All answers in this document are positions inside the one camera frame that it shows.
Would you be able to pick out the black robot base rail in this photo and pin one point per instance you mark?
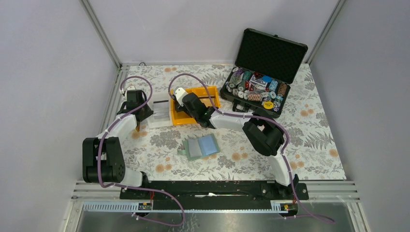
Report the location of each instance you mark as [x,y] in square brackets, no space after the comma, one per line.
[214,195]

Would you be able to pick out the yellow double storage bin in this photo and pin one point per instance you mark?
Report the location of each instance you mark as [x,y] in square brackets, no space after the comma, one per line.
[209,96]

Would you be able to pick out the yellow big blind chip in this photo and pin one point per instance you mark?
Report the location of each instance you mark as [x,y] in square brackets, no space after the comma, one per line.
[268,105]

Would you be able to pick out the orange poker chip stack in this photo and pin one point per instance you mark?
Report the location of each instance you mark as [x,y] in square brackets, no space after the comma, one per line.
[254,96]

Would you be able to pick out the black poker chip case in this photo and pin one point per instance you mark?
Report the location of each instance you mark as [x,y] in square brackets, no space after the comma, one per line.
[266,64]

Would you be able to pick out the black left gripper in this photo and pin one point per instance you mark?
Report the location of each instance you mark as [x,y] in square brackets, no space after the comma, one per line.
[147,112]

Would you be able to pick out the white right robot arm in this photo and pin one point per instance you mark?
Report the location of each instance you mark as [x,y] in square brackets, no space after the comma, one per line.
[267,136]

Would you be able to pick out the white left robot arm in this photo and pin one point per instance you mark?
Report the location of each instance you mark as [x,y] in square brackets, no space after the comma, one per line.
[103,159]

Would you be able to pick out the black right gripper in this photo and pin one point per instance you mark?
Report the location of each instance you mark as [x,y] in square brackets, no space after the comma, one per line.
[183,107]

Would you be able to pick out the white storage bin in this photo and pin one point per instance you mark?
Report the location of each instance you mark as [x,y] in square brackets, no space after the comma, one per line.
[160,104]

